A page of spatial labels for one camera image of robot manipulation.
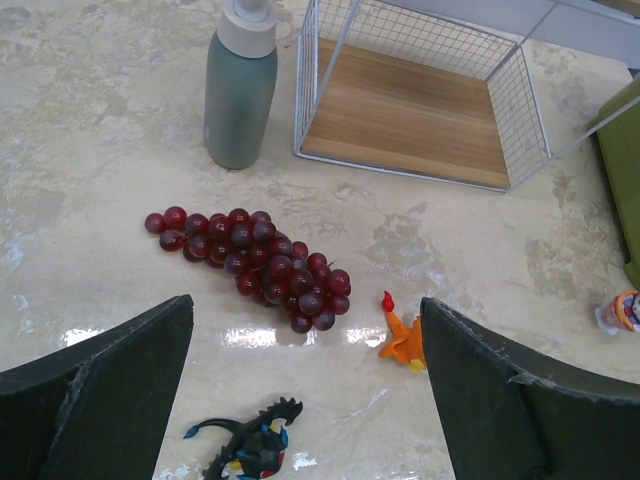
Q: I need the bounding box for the green soap dispenser bottle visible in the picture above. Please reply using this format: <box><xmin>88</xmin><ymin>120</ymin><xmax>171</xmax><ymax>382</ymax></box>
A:
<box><xmin>203</xmin><ymin>1</ymin><xmax>278</xmax><ymax>170</ymax></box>

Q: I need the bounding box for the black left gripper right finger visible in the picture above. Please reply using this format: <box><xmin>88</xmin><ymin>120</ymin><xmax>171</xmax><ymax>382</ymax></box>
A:
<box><xmin>420</xmin><ymin>297</ymin><xmax>639</xmax><ymax>479</ymax></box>

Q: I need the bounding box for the white wire wooden shelf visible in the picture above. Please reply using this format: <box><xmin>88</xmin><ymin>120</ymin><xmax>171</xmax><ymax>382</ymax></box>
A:
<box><xmin>294</xmin><ymin>1</ymin><xmax>639</xmax><ymax>192</ymax></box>

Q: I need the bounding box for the orange dragon toy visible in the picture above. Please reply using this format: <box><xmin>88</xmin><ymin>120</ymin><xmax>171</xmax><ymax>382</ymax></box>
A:
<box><xmin>378</xmin><ymin>291</ymin><xmax>427</xmax><ymax>372</ymax></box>

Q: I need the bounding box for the green plastic bin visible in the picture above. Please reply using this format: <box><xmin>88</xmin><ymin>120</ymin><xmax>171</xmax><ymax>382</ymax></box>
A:
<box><xmin>596</xmin><ymin>104</ymin><xmax>640</xmax><ymax>290</ymax></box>

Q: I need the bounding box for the red grape bunch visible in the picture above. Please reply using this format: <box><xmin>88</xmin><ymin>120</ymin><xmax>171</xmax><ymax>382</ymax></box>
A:
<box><xmin>144</xmin><ymin>206</ymin><xmax>351</xmax><ymax>334</ymax></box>

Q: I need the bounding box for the black bat-like toy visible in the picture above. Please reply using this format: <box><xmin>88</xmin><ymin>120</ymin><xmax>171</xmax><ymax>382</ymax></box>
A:
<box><xmin>183</xmin><ymin>397</ymin><xmax>303</xmax><ymax>480</ymax></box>

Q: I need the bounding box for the purple bunny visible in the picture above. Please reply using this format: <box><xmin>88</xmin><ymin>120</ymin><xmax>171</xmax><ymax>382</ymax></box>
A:
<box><xmin>595</xmin><ymin>290</ymin><xmax>639</xmax><ymax>335</ymax></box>

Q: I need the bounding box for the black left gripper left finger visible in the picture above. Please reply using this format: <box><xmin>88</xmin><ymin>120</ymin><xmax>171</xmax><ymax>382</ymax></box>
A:
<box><xmin>1</xmin><ymin>295</ymin><xmax>194</xmax><ymax>480</ymax></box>

